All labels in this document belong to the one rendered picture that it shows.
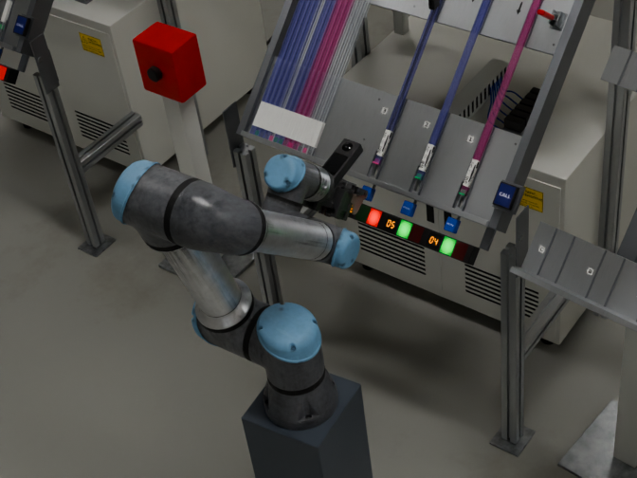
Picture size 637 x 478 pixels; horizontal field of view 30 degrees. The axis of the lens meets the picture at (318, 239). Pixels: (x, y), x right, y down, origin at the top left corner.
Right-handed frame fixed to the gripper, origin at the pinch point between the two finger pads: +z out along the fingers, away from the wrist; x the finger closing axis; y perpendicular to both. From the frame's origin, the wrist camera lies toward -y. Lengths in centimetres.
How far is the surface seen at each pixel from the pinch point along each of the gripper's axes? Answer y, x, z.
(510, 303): 11.5, 34.5, 18.1
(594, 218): -14, 32, 60
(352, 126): -12.8, -9.6, 2.1
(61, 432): 87, -67, 16
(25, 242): 52, -132, 49
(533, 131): -24.0, 31.9, 1.0
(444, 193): -5.8, 17.5, 2.1
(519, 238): -2.3, 36.7, 3.3
